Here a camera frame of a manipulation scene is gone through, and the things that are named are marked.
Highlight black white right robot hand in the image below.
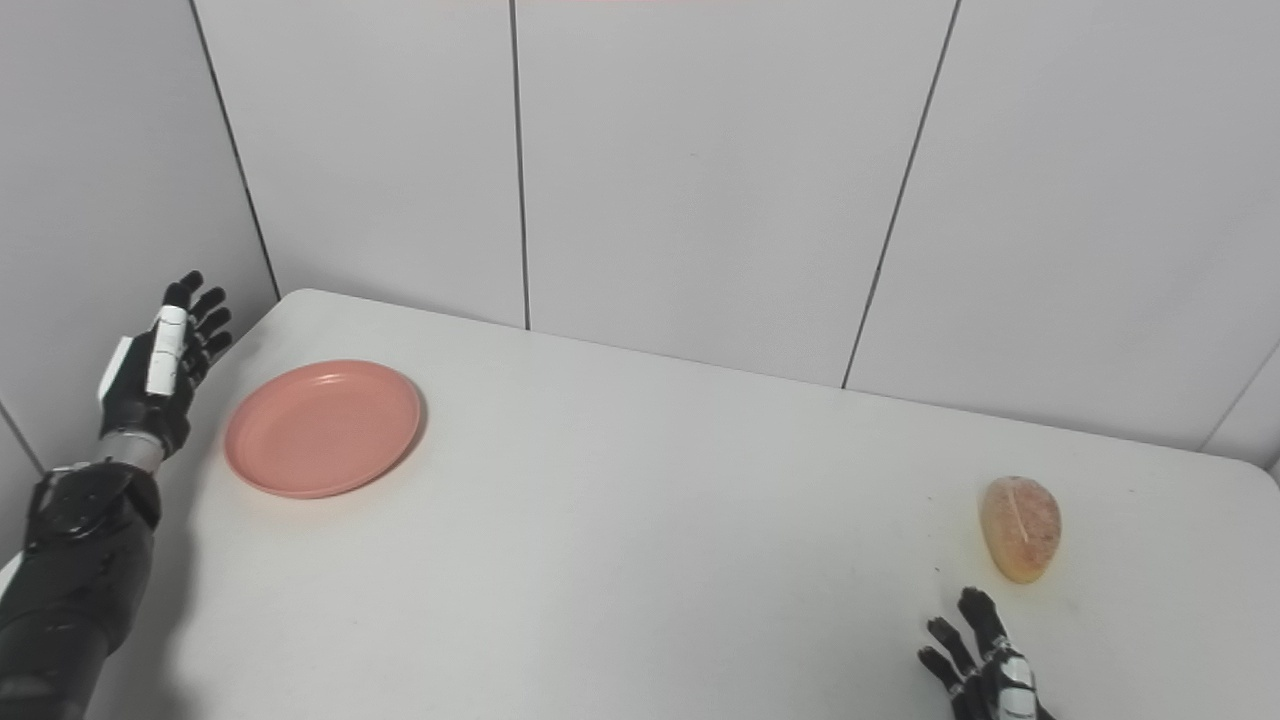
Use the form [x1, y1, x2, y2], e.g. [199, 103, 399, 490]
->
[917, 587, 1057, 720]

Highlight brown bread roll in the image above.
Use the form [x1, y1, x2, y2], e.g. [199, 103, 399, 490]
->
[979, 476, 1062, 585]

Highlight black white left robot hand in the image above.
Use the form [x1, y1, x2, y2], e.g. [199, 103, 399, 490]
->
[97, 270, 234, 461]

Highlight pink round plate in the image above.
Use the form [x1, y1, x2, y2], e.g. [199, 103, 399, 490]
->
[223, 360, 424, 499]

